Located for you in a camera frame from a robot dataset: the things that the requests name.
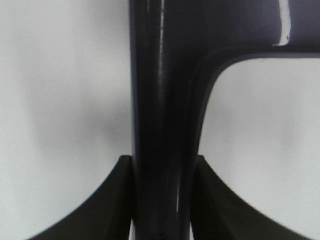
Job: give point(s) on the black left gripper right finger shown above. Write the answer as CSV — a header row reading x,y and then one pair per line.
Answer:
x,y
217,213

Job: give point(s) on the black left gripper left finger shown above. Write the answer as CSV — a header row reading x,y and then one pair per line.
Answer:
x,y
105,215

